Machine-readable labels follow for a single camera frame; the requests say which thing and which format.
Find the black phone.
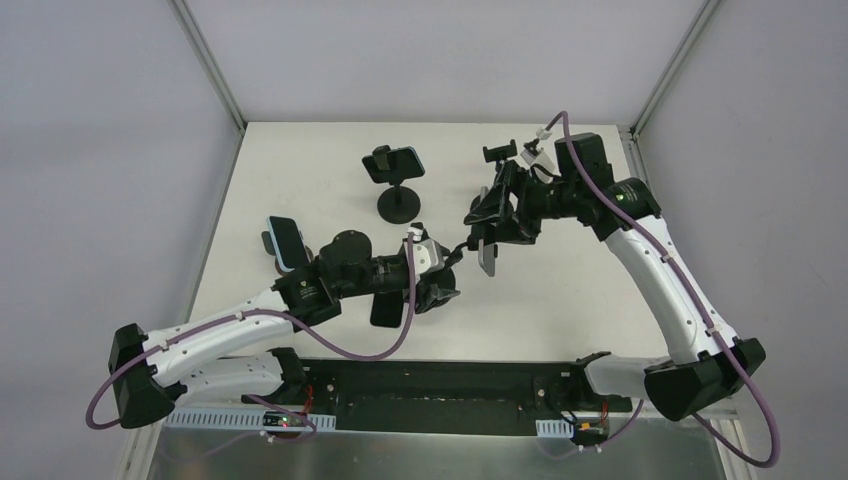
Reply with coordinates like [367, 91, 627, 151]
[369, 291, 405, 329]

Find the black phone stand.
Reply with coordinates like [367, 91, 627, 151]
[482, 139, 518, 173]
[377, 181, 421, 224]

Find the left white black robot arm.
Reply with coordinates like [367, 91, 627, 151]
[95, 223, 462, 429]

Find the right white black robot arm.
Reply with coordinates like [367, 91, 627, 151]
[463, 133, 766, 421]

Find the blue-cased phone on back stand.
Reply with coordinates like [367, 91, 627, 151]
[362, 145, 425, 185]

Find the light blue phone on wooden stand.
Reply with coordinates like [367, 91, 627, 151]
[262, 216, 310, 273]

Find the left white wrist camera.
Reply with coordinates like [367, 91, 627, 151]
[406, 222, 445, 276]

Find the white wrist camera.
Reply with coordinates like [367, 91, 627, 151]
[406, 222, 445, 276]
[520, 127, 555, 172]

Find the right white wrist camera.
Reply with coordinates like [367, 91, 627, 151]
[520, 127, 555, 172]

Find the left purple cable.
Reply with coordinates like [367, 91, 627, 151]
[85, 231, 425, 444]

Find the purple cable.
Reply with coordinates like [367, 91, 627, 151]
[85, 231, 425, 444]
[543, 111, 783, 469]

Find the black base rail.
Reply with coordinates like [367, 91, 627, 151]
[281, 359, 633, 436]

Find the right white cable duct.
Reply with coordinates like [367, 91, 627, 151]
[535, 419, 575, 439]

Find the white cable duct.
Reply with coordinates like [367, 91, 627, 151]
[164, 407, 336, 433]
[535, 419, 575, 439]

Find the left white cable duct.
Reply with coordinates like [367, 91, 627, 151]
[164, 407, 336, 433]

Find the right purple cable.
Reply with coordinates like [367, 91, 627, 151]
[543, 111, 783, 469]

